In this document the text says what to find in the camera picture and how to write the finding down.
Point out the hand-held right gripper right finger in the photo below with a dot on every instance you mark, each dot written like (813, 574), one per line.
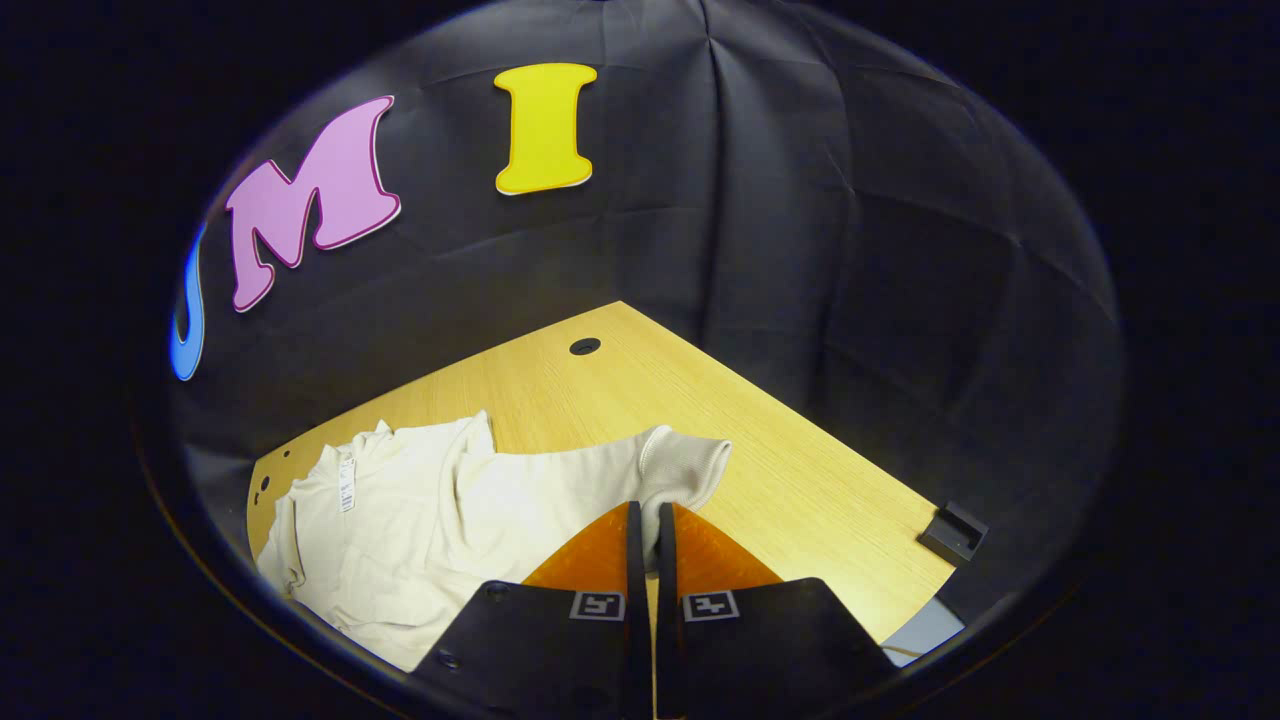
(665, 640)

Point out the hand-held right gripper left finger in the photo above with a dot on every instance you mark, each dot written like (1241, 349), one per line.
(637, 640)

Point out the cream white sweatshirt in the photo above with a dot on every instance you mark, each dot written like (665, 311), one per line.
(420, 540)

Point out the black table edge clamp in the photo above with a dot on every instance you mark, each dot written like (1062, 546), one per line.
(950, 535)

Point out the white paper garment tag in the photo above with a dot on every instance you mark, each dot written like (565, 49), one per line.
(347, 485)

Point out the black backdrop cloth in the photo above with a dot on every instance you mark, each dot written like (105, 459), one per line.
(800, 250)

